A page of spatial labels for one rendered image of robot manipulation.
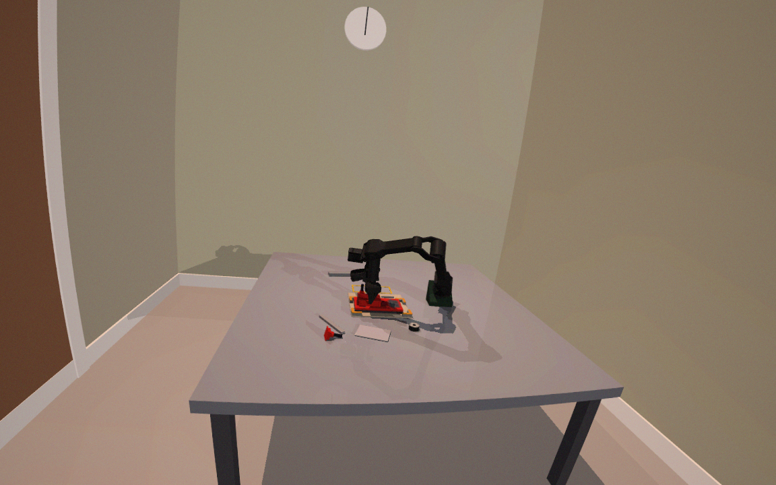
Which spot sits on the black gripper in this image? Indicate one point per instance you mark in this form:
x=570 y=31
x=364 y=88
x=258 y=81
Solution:
x=372 y=288

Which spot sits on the pale pink flat rectangular sheet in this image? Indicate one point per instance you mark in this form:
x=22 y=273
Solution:
x=373 y=333

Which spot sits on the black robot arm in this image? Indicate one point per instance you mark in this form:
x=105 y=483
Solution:
x=375 y=249

